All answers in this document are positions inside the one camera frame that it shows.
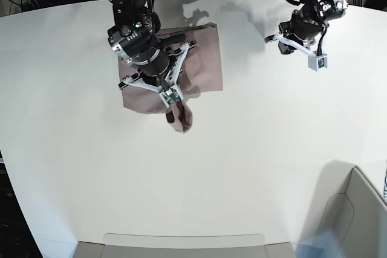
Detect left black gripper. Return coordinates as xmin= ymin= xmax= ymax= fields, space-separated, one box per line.
xmin=278 ymin=13 xmax=322 ymax=55

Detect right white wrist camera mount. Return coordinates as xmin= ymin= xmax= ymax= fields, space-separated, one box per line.
xmin=119 ymin=40 xmax=198 ymax=108

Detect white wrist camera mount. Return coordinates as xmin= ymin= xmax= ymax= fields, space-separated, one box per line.
xmin=264 ymin=32 xmax=328 ymax=71
xmin=119 ymin=40 xmax=198 ymax=108

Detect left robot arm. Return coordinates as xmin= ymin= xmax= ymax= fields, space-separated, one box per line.
xmin=279 ymin=0 xmax=348 ymax=56

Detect grey bin right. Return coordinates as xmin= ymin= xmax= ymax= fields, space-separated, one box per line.
xmin=317 ymin=167 xmax=386 ymax=257

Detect blue blurred object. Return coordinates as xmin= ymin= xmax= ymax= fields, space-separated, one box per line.
xmin=294 ymin=230 xmax=345 ymax=258

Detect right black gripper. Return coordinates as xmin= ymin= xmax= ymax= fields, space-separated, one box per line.
xmin=116 ymin=36 xmax=189 ymax=127

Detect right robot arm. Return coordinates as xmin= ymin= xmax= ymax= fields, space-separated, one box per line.
xmin=108 ymin=0 xmax=197 ymax=133

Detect mauve pink T-shirt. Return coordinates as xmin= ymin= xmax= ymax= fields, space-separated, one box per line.
xmin=121 ymin=22 xmax=223 ymax=133

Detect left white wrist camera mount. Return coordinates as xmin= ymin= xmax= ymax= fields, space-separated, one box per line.
xmin=264 ymin=32 xmax=328 ymax=71

